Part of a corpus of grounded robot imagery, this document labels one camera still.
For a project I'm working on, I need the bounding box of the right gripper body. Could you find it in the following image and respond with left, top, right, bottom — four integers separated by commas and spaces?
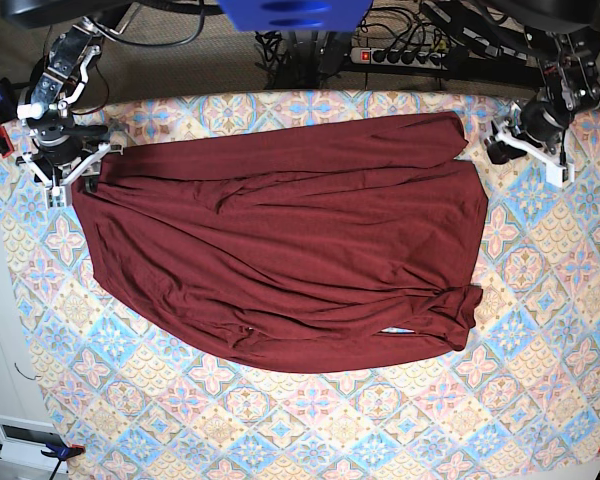
22, 114, 95, 180

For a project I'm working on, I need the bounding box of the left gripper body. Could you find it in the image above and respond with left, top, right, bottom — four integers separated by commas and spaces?
507, 98, 575, 154

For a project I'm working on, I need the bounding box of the dark red t-shirt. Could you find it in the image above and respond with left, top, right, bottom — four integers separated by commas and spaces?
72, 112, 488, 373

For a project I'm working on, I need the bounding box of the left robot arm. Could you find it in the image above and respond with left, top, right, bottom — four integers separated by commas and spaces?
472, 1, 600, 153

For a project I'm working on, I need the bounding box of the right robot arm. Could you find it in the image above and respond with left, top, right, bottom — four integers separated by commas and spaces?
0, 1, 224, 205

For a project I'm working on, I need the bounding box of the black round stool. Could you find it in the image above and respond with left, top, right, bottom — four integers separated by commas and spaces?
28, 57, 53, 103

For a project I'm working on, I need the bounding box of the blue orange clamp upper left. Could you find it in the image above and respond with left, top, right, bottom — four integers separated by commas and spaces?
0, 77, 16, 158

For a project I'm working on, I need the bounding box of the blue orange clamp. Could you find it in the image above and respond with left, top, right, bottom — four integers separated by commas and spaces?
0, 77, 16, 158
0, 441, 86, 479

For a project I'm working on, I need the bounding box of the white power strip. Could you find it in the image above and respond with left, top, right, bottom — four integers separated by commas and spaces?
349, 47, 443, 69

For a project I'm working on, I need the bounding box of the patterned tablecloth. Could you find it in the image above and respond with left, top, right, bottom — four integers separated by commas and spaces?
0, 91, 600, 479

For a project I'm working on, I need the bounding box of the blue orange clamp lower left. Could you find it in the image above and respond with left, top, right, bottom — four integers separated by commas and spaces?
0, 441, 86, 479

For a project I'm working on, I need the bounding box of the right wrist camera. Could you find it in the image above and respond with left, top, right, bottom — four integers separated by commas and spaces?
46, 185, 72, 208

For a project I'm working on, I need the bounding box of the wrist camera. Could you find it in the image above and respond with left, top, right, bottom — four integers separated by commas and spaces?
546, 162, 575, 188
46, 185, 72, 208

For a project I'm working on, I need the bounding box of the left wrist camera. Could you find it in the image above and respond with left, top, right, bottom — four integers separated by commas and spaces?
546, 162, 575, 188

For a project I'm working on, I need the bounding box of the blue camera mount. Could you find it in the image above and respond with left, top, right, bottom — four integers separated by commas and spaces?
217, 0, 372, 32

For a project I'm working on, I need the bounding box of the white wall socket box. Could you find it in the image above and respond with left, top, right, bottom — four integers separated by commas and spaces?
0, 415, 63, 473

